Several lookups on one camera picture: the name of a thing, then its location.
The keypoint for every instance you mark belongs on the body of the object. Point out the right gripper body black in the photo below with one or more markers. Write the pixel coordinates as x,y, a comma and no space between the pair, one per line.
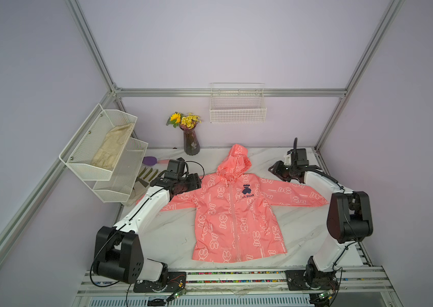
284,172

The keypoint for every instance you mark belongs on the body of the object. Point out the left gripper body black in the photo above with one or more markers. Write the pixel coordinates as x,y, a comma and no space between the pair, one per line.
189,183

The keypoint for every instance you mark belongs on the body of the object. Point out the pink hooded jacket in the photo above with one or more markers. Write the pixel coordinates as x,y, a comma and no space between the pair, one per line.
234,221

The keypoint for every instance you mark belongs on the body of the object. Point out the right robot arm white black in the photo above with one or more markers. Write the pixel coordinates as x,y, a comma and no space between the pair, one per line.
349,220

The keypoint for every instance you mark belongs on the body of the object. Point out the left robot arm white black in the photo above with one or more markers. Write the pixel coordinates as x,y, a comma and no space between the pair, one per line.
118,251

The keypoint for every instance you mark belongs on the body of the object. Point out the beige green work glove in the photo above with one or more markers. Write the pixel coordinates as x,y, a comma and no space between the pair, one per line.
141,185

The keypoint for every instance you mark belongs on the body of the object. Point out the purple pink hairbrush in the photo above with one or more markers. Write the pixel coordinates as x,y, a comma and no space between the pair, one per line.
152,161

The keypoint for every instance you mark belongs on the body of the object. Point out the dark glass vase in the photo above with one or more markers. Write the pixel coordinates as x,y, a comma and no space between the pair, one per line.
191,144

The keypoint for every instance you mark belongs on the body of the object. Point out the yellow flower bouquet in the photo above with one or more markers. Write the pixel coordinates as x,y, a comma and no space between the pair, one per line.
184,121

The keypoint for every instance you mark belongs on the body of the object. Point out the white mesh lower shelf bin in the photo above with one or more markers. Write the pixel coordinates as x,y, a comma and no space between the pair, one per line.
119,188

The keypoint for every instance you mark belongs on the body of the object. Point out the white mesh shelf bin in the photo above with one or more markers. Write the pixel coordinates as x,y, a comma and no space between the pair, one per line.
119,188
95,150

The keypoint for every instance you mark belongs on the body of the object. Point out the beige cloth in bin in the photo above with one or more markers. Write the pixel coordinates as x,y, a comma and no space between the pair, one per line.
109,153

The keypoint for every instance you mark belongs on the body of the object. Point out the white mesh upper shelf bin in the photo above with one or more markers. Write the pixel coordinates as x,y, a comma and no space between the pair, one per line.
95,150

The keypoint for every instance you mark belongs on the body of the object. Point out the white wire wall basket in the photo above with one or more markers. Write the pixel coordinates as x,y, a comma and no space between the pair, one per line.
237,103

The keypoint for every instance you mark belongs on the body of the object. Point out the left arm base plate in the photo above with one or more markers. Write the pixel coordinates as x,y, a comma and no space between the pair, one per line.
169,282

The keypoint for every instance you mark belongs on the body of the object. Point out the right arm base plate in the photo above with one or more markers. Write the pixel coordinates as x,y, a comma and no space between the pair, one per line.
311,280

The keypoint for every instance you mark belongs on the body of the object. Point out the aluminium rail front frame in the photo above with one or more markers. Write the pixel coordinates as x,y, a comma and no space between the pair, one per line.
242,282

